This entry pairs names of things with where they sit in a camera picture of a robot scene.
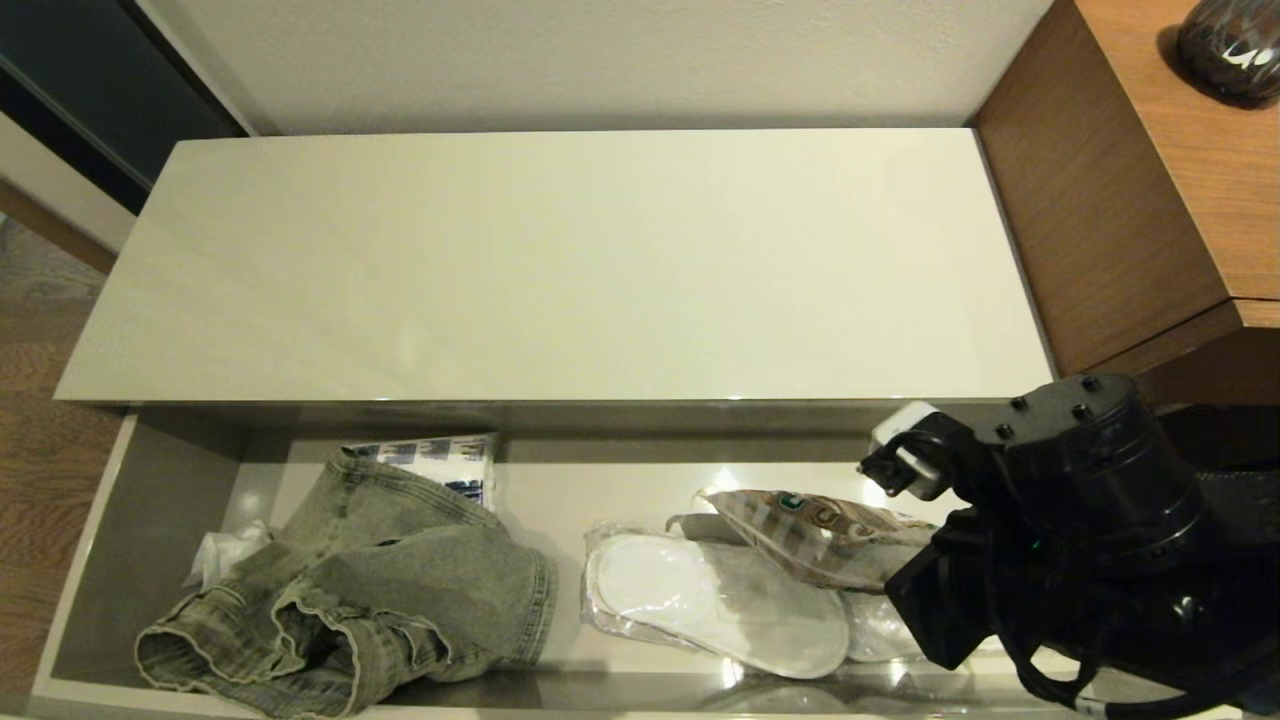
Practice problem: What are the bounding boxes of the brown grain packet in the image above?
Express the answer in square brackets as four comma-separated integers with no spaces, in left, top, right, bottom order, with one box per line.
[665,487,943,594]

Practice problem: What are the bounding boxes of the grey-green denim shorts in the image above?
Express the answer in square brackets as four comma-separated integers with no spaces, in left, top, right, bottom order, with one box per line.
[135,448,559,719]

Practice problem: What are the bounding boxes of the white cabinet drawer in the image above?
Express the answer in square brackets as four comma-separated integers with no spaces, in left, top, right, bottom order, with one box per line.
[30,405,1241,720]

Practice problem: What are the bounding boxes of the white disposable slipper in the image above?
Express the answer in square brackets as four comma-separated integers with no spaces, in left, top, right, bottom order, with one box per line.
[585,533,851,681]
[838,590,929,664]

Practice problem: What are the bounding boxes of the clear plastic slipper bag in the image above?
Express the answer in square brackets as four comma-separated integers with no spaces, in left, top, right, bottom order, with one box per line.
[580,520,1001,691]

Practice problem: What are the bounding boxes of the brown wooden desk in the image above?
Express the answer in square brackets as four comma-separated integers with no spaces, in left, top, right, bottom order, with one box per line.
[975,0,1280,406]

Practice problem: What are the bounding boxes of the glossy white low cabinet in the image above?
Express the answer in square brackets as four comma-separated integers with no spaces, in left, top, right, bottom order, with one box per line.
[55,128,1061,437]

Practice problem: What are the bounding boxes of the white blue printed packet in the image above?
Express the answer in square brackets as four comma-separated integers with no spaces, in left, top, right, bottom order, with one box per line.
[345,433,499,511]

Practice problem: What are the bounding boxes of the dark glass vase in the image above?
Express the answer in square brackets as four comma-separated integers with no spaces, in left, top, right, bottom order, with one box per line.
[1175,0,1280,109]

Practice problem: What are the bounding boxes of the white plastic bag roll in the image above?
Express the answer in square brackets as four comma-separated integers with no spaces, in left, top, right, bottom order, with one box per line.
[185,522,277,591]

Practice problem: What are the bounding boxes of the dark glass door panel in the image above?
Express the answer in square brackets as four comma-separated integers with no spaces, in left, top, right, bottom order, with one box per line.
[0,0,251,216]

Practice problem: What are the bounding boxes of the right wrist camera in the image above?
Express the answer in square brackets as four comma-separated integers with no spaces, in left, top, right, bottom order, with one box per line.
[867,400,948,501]

